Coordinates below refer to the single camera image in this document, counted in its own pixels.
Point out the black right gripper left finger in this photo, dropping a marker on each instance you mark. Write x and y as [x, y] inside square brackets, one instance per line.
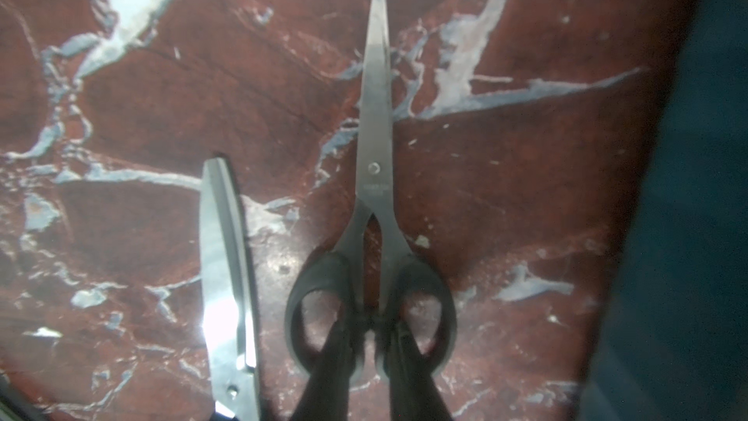
[326, 396]

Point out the large black handled scissors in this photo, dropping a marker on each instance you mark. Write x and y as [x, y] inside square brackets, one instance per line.
[228, 299]

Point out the medium black handled scissors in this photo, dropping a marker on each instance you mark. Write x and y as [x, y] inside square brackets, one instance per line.
[340, 271]

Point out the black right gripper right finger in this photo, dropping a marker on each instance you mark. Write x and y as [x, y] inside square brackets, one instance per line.
[412, 392]

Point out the teal plastic storage box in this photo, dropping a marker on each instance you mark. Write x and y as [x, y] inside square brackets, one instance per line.
[673, 342]

